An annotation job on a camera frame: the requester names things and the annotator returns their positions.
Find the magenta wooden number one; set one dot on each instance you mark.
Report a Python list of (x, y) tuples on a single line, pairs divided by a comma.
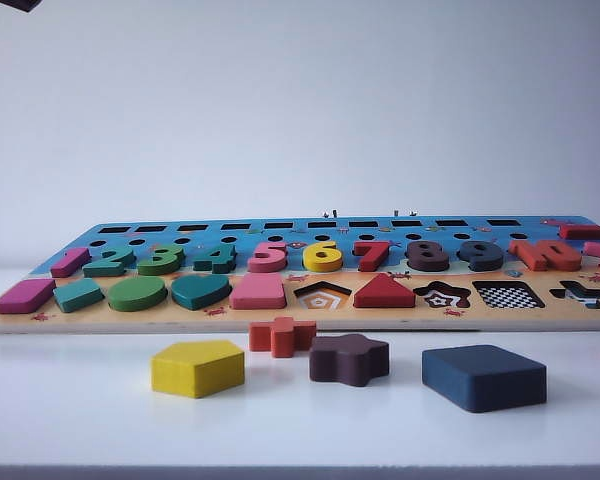
[(70, 264)]

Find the brown wooden number eight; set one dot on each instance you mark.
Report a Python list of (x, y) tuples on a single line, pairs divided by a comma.
[(430, 267)]

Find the pink trapezoid wooden block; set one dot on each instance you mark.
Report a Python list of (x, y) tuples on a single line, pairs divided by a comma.
[(257, 295)]

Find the red wooden number seven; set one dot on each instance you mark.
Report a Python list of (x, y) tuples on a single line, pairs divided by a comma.
[(372, 260)]

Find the colourful wooden puzzle board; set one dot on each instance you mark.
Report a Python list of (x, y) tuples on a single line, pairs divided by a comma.
[(130, 316)]

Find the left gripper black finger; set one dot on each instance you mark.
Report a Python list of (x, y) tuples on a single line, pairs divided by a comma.
[(22, 4)]

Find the red wooden sign piece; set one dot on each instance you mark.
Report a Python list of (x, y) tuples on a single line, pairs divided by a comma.
[(582, 232)]

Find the yellow pentagon wooden block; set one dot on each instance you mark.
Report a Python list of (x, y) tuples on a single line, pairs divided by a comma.
[(195, 371)]

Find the pink wooden number five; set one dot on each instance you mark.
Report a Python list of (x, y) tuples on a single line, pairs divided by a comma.
[(265, 265)]

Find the orange wooden number ten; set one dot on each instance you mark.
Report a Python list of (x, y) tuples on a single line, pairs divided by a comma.
[(532, 257)]

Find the teal wooden number four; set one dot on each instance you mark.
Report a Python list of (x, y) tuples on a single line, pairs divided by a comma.
[(221, 261)]

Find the magenta parallelogram wooden block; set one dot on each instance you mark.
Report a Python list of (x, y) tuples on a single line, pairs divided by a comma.
[(22, 297)]

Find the navy square wooden block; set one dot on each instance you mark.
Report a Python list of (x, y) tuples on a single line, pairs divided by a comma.
[(480, 380)]

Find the yellow wooden number six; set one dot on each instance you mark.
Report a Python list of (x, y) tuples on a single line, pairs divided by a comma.
[(330, 265)]

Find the teal heart wooden block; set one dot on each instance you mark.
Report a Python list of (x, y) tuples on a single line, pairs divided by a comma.
[(200, 292)]

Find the teal wooden number two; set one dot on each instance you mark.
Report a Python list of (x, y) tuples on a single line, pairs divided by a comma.
[(100, 271)]

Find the brown star wooden block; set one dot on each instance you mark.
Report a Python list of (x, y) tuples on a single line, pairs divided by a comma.
[(345, 363)]

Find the green oval wooden block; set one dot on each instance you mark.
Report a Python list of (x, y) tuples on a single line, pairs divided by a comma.
[(137, 294)]

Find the green wooden number three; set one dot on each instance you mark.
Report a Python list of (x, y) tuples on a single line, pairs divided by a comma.
[(155, 269)]

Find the orange cross wooden block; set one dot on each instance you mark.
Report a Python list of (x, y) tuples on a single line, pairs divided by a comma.
[(280, 338)]

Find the teal rectangle wooden block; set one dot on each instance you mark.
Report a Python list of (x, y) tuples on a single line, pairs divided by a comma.
[(77, 296)]

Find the red triangle wooden block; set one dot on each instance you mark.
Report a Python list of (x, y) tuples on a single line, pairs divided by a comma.
[(384, 295)]

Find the navy wooden number nine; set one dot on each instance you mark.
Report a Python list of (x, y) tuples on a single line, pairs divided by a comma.
[(480, 264)]

